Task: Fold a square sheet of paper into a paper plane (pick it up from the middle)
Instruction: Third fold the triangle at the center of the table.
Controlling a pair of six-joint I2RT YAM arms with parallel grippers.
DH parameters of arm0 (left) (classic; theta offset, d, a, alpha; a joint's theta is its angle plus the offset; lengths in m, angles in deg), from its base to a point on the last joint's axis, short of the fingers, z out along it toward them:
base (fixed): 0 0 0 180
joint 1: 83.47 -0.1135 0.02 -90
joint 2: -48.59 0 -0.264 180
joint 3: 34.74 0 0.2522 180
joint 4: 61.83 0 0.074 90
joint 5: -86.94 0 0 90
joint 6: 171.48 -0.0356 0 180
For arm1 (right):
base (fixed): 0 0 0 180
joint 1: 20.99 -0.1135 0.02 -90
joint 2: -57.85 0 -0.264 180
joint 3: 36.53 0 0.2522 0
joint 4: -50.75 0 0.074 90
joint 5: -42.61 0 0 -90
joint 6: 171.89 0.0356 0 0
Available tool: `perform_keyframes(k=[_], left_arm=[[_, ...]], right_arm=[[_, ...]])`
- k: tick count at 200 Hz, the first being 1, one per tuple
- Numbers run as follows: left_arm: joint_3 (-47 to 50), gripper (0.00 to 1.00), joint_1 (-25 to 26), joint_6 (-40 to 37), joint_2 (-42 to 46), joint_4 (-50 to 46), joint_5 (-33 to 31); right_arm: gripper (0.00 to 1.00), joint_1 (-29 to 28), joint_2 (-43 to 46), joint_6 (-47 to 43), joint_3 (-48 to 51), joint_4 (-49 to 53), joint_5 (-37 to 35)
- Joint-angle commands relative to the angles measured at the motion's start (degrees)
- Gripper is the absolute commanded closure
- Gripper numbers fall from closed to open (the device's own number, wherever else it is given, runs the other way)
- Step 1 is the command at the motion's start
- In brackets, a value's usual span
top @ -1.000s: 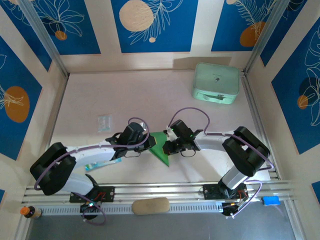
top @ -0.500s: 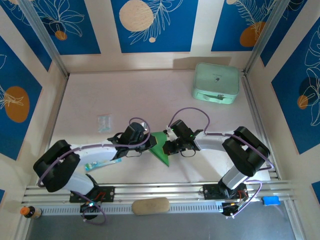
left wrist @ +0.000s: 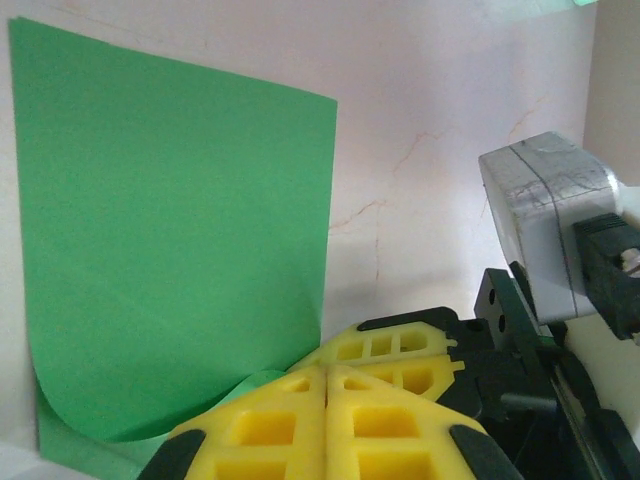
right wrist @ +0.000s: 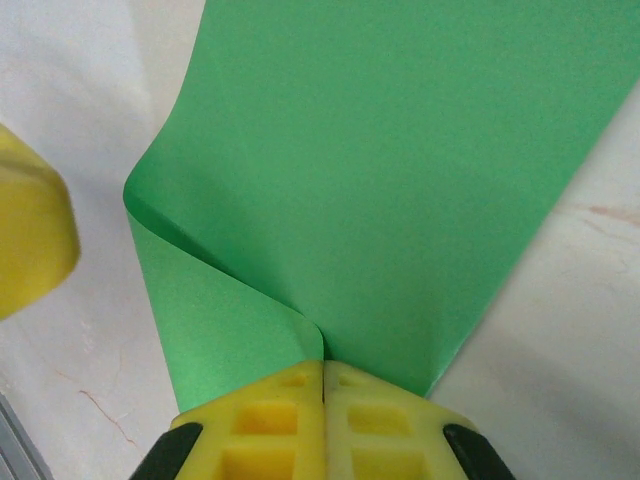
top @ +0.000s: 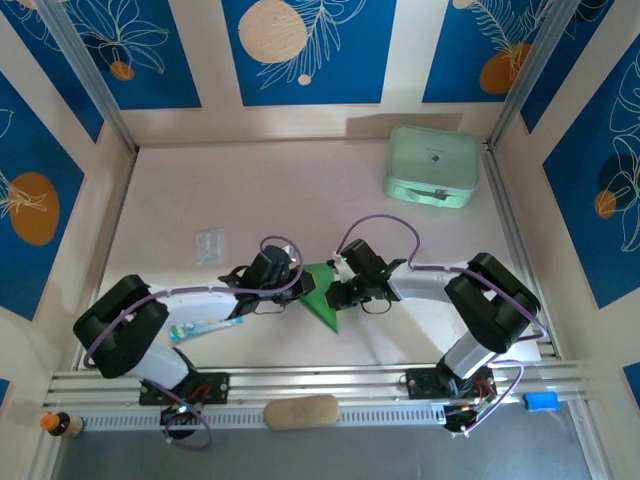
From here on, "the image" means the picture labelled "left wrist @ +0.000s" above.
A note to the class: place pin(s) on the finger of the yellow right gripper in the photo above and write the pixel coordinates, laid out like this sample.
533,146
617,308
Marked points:
400,345
425,380

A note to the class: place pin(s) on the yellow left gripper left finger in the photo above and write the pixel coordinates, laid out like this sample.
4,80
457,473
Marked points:
280,450

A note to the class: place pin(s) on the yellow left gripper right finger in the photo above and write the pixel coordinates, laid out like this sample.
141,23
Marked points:
380,450

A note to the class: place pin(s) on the mint green zip case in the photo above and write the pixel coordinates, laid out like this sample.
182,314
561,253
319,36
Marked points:
582,2

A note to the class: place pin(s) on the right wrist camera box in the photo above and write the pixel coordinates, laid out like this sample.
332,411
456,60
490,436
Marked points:
530,210

